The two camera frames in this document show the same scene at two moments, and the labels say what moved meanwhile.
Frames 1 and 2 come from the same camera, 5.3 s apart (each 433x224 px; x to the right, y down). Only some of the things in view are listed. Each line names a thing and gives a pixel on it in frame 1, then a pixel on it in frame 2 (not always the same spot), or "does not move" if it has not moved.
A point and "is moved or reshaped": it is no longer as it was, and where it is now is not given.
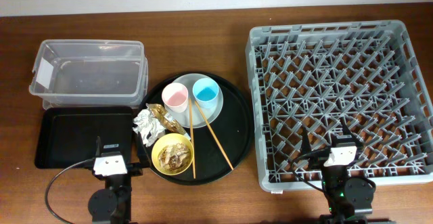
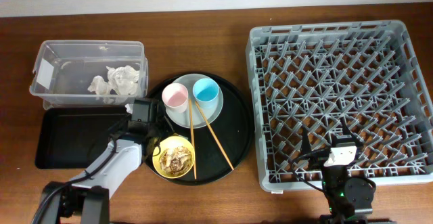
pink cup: [175, 97] does not move
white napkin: [147, 126] is moved or reshaped
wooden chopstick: [193, 139] does not move
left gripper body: [134, 169] → [155, 129]
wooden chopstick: [208, 124] does not move
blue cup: [206, 91] does not move
